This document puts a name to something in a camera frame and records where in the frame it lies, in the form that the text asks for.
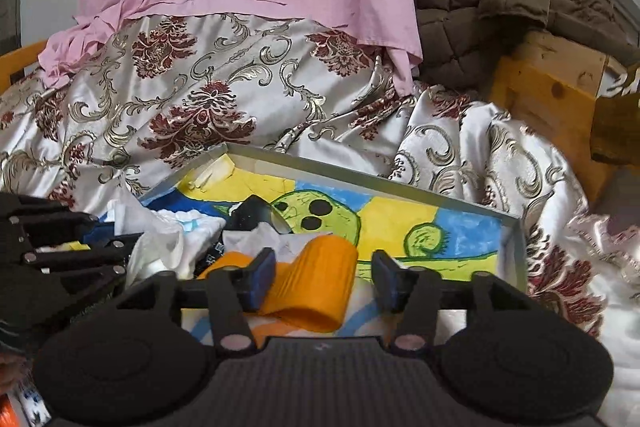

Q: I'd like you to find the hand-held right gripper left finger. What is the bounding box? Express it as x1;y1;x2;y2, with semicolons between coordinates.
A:
117;248;277;354

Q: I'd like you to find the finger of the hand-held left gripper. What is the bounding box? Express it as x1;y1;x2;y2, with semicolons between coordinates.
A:
0;233;145;348
0;194;100;258

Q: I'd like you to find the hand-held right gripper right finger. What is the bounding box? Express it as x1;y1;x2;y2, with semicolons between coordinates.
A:
371;251;526;353

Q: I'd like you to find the striped garment with yellow cuff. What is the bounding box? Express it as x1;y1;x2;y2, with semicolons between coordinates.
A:
35;241;93;254

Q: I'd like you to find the orange ribbed cloth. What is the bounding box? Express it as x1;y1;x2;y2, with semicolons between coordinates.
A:
197;234;360;333

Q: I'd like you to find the white printed cloth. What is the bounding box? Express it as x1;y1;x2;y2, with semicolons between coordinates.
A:
172;209;231;253

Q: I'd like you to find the grey box with painted bottom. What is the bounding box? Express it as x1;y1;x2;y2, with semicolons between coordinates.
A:
135;142;530;338

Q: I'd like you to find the plain white cloth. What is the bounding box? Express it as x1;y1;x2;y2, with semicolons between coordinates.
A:
107;196;188;290

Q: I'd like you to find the grey wooden door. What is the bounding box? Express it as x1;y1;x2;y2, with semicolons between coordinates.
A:
0;0;23;58

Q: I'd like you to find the floral satin blanket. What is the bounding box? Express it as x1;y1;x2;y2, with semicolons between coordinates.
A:
0;12;640;427

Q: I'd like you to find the wooden bed rail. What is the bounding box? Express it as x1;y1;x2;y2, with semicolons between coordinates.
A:
0;39;51;92

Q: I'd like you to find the wooden bed frame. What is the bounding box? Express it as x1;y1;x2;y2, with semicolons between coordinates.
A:
492;29;640;208

